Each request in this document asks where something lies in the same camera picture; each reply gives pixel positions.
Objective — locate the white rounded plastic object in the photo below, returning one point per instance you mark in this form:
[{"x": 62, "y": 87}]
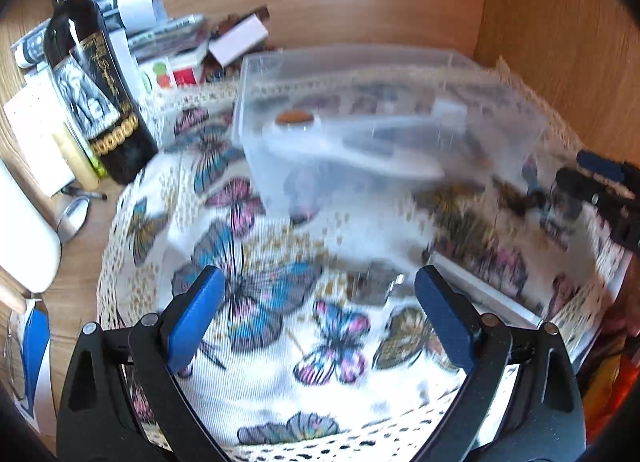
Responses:
[{"x": 25, "y": 237}]

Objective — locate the white red green carton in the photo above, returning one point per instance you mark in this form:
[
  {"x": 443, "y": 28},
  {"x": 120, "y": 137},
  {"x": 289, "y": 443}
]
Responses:
[{"x": 172, "y": 72}]

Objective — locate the white cardboard box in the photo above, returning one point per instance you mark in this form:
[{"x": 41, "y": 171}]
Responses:
[{"x": 237, "y": 41}]

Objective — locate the small silver metal object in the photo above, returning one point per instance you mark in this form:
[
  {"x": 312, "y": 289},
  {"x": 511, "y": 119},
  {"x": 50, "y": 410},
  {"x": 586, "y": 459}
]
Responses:
[{"x": 375, "y": 286}]

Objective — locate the black pen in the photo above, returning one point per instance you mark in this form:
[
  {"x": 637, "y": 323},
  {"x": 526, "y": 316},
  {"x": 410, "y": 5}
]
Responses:
[{"x": 85, "y": 192}]

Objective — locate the clear plastic storage box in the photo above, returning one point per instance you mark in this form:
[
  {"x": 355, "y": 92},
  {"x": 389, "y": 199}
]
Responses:
[{"x": 380, "y": 131}]

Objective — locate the blue and white booklet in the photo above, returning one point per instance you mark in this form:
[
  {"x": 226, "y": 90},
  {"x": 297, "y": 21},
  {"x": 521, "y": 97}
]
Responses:
[{"x": 32, "y": 357}]

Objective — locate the dark wine bottle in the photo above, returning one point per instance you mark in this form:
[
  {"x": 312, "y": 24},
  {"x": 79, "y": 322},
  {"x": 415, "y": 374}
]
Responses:
[{"x": 95, "y": 86}]

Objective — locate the white paper sheet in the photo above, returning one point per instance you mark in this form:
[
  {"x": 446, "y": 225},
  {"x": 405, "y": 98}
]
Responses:
[{"x": 40, "y": 136}]

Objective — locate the butterfly printed lace cloth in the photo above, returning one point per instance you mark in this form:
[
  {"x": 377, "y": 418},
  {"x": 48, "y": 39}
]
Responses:
[{"x": 300, "y": 292}]

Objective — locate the yellow green tube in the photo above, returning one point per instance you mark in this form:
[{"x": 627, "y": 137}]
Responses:
[{"x": 82, "y": 161}]

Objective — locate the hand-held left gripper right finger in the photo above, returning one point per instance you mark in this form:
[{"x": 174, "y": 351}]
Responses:
[{"x": 446, "y": 317}]

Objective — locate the colourful packets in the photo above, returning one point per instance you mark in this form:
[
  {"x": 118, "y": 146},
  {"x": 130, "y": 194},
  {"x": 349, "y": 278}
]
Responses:
[{"x": 607, "y": 367}]

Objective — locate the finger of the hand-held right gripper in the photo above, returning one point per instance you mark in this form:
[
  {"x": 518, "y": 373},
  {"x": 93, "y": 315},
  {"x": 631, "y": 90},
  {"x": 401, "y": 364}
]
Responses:
[
  {"x": 607, "y": 204},
  {"x": 602, "y": 165}
]

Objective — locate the stack of papers and leaflets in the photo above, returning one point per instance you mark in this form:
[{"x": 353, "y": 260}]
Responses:
[{"x": 150, "y": 21}]

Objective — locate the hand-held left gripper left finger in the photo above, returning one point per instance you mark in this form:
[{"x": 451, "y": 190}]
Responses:
[{"x": 196, "y": 316}]

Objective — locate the orange brown oval object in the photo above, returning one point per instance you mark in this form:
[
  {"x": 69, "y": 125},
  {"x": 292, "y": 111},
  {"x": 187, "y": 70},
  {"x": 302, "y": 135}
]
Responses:
[{"x": 297, "y": 117}]

